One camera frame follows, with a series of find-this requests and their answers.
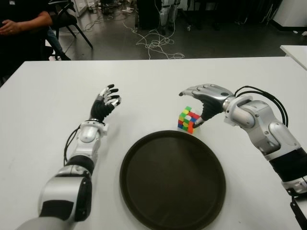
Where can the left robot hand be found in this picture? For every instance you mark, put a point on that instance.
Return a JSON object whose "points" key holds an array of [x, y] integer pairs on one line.
{"points": [[100, 107]]}

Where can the seated person in black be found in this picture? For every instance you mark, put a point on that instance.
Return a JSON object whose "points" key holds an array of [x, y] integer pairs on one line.
{"points": [[24, 43]]}

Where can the white humanoid robot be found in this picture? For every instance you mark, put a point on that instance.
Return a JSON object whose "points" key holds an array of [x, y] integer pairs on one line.
{"points": [[165, 14]]}

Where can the black cabinet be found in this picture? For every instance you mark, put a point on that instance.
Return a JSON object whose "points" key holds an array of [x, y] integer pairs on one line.
{"points": [[147, 14]]}

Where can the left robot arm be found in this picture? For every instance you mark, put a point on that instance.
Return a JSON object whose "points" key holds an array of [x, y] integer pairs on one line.
{"points": [[86, 136]]}

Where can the dark brown round plate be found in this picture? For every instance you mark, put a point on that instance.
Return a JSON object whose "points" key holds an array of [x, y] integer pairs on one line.
{"points": [[172, 179]]}

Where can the white side table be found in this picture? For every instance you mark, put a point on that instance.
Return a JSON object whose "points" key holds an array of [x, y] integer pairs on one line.
{"points": [[297, 52]]}

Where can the white wall cabinet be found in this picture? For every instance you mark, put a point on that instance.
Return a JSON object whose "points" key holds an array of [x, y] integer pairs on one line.
{"points": [[292, 12]]}

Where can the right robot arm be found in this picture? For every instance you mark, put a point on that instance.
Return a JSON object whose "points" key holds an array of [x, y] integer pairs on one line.
{"points": [[244, 112]]}

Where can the multicoloured Rubik's cube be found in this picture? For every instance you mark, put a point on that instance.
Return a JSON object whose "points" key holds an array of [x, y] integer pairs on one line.
{"points": [[185, 119]]}

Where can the white display cabinet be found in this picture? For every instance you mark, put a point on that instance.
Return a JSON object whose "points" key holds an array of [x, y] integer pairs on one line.
{"points": [[80, 7]]}

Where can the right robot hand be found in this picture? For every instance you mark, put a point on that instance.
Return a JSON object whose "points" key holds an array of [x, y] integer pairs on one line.
{"points": [[211, 105]]}

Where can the black chair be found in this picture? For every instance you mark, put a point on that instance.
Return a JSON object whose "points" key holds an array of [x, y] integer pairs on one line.
{"points": [[69, 22]]}

